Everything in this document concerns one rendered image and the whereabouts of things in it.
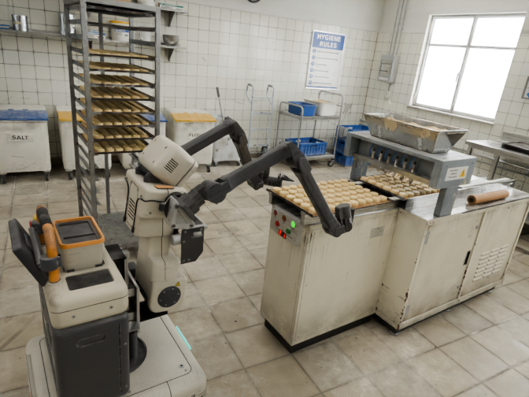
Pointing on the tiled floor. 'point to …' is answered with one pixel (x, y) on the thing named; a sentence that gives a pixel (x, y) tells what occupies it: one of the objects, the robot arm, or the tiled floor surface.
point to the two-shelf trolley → (314, 127)
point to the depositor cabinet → (447, 257)
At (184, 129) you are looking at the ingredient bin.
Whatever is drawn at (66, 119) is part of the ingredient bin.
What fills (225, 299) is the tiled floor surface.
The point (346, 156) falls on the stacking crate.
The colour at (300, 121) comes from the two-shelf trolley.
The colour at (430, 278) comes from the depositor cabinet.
